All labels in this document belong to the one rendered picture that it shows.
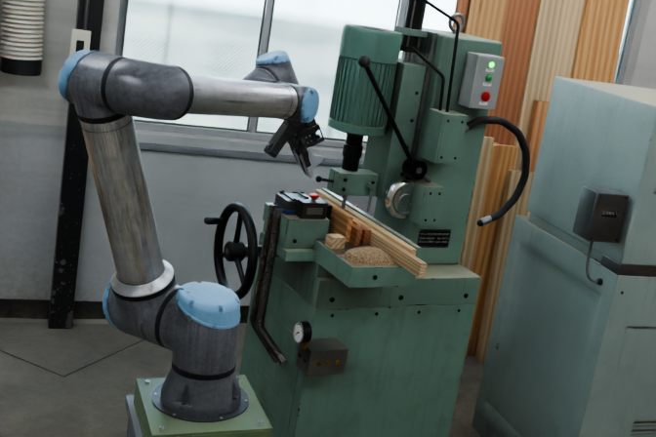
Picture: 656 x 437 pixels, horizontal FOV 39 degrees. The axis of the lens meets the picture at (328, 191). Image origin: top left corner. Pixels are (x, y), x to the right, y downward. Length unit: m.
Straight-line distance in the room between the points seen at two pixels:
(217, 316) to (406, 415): 1.06
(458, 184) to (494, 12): 1.49
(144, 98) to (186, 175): 2.20
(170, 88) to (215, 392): 0.73
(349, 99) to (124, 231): 0.90
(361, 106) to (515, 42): 1.75
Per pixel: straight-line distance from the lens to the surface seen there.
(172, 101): 1.93
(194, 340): 2.18
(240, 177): 4.16
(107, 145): 2.04
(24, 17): 3.74
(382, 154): 2.87
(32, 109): 3.98
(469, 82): 2.84
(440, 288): 2.91
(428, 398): 3.07
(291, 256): 2.66
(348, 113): 2.76
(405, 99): 2.83
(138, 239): 2.16
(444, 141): 2.79
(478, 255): 4.36
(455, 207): 2.98
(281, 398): 2.93
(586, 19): 4.55
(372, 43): 2.73
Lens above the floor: 1.67
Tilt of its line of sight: 13 degrees down
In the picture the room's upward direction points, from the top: 9 degrees clockwise
